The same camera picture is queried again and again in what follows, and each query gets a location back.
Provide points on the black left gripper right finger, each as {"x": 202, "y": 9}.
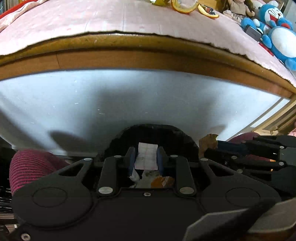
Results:
{"x": 162, "y": 159}

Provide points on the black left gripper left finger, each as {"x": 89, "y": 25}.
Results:
{"x": 130, "y": 159}

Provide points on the orange peel piece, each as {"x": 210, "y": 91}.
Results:
{"x": 207, "y": 11}
{"x": 184, "y": 7}

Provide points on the black trash bin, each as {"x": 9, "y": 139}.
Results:
{"x": 179, "y": 147}

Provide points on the dry brown leaf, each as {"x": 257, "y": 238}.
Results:
{"x": 207, "y": 142}

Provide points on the maroon ribbed cushion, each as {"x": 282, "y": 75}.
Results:
{"x": 29, "y": 165}

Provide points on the blue Doraemon plush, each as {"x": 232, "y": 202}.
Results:
{"x": 276, "y": 33}

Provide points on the grey power bank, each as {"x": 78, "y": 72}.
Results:
{"x": 252, "y": 32}

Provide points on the brown haired doll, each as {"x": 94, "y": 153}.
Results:
{"x": 237, "y": 10}

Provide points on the pink white bunny plush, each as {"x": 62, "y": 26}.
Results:
{"x": 257, "y": 4}

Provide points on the red folded cloth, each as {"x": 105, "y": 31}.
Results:
{"x": 8, "y": 17}

